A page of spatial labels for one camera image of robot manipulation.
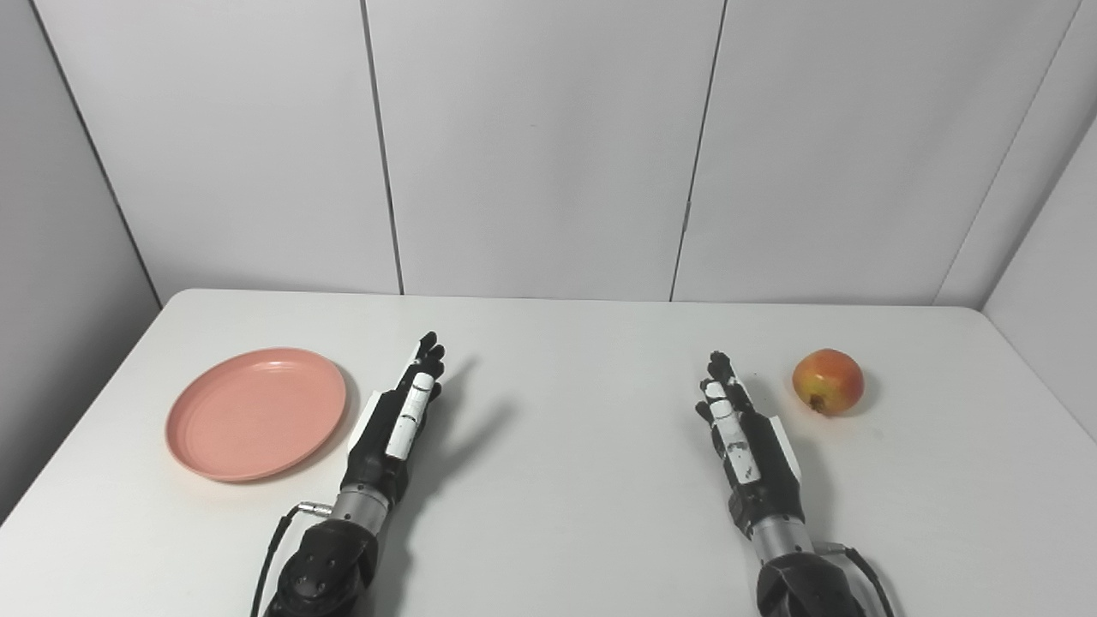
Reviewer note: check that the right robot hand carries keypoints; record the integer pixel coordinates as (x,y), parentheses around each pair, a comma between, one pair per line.
(754,463)

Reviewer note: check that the pink round plate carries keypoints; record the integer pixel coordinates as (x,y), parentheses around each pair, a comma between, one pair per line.
(256,414)

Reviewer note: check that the red yellow apple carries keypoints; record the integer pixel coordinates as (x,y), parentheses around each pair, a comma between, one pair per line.
(828,381)

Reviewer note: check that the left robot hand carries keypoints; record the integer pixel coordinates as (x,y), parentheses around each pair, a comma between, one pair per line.
(386,446)

